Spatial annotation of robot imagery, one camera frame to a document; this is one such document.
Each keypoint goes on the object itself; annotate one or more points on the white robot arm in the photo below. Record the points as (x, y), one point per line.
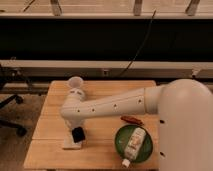
(185, 110)

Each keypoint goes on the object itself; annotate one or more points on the white sponge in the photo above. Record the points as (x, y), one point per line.
(69, 144)

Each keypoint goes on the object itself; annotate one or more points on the white plastic bottle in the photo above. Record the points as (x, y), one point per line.
(133, 146)

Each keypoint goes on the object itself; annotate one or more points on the wooden table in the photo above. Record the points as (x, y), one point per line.
(98, 153)

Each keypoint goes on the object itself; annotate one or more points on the black eraser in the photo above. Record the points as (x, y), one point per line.
(78, 134)

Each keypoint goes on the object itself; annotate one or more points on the red brown chili pepper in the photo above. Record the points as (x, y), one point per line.
(131, 120)

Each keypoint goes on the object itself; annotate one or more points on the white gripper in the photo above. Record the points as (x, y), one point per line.
(72, 124)

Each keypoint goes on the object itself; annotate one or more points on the green plate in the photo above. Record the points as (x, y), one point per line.
(122, 137)

